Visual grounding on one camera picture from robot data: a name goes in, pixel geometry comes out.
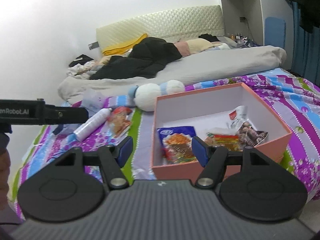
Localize green white snack packet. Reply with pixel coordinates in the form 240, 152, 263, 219
204, 133, 242, 151

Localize red top clear snack bag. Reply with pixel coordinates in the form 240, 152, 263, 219
107, 106, 132, 138

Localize dark brown snack packet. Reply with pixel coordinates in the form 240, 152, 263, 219
236, 121, 268, 147

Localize blue white snack packet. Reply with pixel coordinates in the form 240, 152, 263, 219
157, 126, 196, 164

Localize white shrimp snack packet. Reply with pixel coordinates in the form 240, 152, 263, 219
227, 105, 248, 131

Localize person's left hand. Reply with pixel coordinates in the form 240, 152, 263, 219
0, 148, 11, 211

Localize white spray can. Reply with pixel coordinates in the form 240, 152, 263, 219
73, 108, 112, 142

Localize pink cardboard box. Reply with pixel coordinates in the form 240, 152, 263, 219
151, 82, 292, 181

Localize clear plastic zip bag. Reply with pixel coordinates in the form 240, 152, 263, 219
52, 89, 107, 135

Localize white blue plush toy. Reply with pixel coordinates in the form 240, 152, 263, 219
128, 80, 185, 112

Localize white clothes pile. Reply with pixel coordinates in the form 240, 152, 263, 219
67, 60, 96, 80

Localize floral purple bedsheet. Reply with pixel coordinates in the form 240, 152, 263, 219
11, 68, 319, 218

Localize grey duvet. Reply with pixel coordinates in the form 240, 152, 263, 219
57, 46, 287, 103

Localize black clothing pile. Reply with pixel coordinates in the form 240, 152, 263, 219
90, 37, 182, 80

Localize yellow cloth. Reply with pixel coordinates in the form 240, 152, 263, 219
102, 33, 148, 56

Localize beige pillow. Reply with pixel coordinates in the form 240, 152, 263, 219
174, 38, 213, 57

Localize blue curtain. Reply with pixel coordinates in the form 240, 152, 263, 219
291, 2, 319, 86

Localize cream quilted headboard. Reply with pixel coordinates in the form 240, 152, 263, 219
96, 5, 225, 50

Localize blue panel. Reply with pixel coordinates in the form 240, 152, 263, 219
264, 17, 286, 49

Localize white wardrobe cabinet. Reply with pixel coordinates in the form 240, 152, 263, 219
216, 0, 295, 48

